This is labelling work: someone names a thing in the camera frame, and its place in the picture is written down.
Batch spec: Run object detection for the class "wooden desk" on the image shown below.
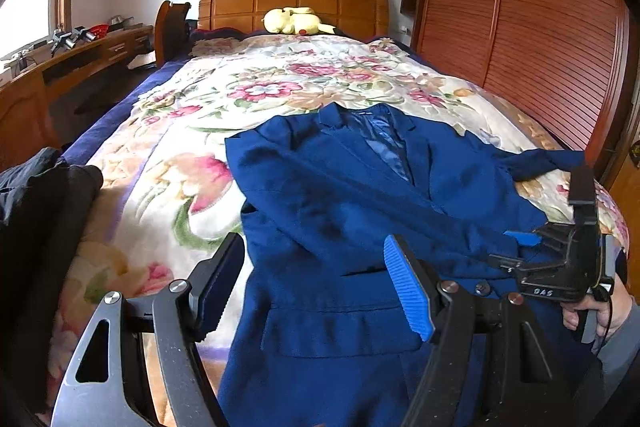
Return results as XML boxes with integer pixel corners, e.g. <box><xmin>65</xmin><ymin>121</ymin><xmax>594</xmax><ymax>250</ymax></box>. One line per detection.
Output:
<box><xmin>0</xmin><ymin>24</ymin><xmax>156</xmax><ymax>170</ymax></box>

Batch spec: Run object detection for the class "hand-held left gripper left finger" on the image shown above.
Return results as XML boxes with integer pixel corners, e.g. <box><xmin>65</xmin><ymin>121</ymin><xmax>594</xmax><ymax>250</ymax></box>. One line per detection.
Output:
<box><xmin>50</xmin><ymin>232</ymin><xmax>246</xmax><ymax>427</ymax></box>

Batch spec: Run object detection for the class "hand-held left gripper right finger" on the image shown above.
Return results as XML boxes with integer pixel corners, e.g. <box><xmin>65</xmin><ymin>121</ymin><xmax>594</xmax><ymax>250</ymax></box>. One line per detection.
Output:
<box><xmin>383</xmin><ymin>234</ymin><xmax>606</xmax><ymax>427</ymax></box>

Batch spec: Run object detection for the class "yellow plush toy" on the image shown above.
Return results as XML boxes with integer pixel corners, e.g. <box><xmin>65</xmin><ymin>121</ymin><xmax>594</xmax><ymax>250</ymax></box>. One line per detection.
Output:
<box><xmin>262</xmin><ymin>7</ymin><xmax>336</xmax><ymax>36</ymax></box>

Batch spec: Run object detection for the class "wooden slatted wardrobe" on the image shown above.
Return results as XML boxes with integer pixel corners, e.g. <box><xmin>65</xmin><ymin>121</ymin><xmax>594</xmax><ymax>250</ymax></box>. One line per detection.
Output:
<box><xmin>412</xmin><ymin>0</ymin><xmax>636</xmax><ymax>188</ymax></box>

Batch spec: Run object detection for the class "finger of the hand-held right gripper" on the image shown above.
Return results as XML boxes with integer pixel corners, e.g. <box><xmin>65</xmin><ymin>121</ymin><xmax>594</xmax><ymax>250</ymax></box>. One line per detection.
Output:
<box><xmin>504</xmin><ymin>222</ymin><xmax>576</xmax><ymax>254</ymax></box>
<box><xmin>487</xmin><ymin>253</ymin><xmax>532</xmax><ymax>280</ymax></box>

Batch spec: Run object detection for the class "black clothes pile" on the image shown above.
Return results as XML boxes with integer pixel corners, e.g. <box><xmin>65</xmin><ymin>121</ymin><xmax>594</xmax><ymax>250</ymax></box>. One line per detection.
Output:
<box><xmin>0</xmin><ymin>148</ymin><xmax>104</xmax><ymax>413</ymax></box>

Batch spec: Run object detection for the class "person's right forearm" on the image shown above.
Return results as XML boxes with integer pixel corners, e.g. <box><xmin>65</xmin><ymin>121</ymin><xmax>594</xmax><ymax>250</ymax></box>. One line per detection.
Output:
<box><xmin>590</xmin><ymin>299</ymin><xmax>640</xmax><ymax>390</ymax></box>

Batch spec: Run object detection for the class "wooden chair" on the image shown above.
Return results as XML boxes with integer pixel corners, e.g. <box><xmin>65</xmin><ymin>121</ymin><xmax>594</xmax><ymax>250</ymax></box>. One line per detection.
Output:
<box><xmin>154</xmin><ymin>0</ymin><xmax>193</xmax><ymax>68</ymax></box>

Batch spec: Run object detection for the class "blue suit jacket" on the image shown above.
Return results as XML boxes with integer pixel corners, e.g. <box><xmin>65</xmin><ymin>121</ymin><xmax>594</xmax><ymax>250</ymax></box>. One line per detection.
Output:
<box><xmin>217</xmin><ymin>103</ymin><xmax>601</xmax><ymax>427</ymax></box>

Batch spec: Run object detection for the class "floral blanket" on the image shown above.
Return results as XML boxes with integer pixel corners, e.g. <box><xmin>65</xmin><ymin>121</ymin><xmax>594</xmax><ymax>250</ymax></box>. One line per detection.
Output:
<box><xmin>45</xmin><ymin>34</ymin><xmax>631</xmax><ymax>427</ymax></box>

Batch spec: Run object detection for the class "person's right hand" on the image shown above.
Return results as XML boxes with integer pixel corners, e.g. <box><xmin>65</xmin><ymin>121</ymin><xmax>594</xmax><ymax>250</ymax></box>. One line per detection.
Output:
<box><xmin>562</xmin><ymin>276</ymin><xmax>638</xmax><ymax>344</ymax></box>

